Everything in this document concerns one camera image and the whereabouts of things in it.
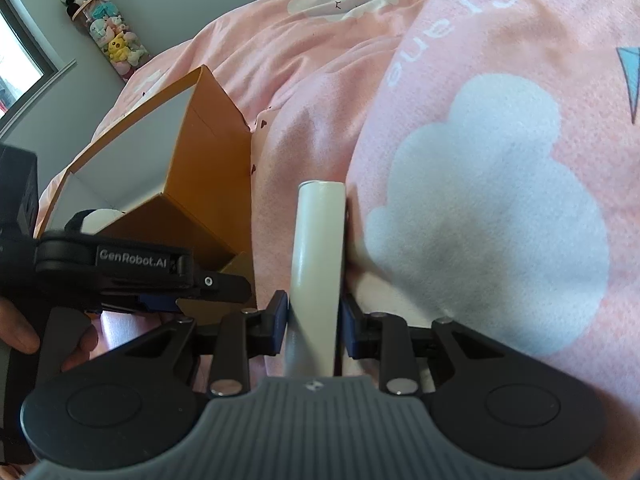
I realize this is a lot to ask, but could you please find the white plastic tube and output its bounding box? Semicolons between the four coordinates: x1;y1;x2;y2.
284;179;348;379

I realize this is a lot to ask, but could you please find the small panda plush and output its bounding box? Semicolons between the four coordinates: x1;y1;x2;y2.
65;208;127;236

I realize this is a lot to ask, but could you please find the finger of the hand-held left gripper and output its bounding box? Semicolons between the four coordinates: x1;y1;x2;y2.
136;266;253;317

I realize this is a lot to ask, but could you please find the orange cardboard box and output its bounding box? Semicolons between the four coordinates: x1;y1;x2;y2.
34;65;258;328

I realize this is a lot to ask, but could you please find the person's left hand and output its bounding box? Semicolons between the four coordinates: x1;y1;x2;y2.
0;296;101;373

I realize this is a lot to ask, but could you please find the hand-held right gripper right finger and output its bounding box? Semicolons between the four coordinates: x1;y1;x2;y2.
339;294;507;397

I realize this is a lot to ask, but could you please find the pink cloud printed blanket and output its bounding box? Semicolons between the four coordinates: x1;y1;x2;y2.
34;0;640;413

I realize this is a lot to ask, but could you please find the window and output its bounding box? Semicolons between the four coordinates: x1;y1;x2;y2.
0;0;79;133

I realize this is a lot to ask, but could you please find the column of small plush toys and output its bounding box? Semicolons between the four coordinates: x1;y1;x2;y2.
69;0;152;84

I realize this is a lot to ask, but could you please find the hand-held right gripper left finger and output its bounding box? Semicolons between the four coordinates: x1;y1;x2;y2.
122;290;291;397

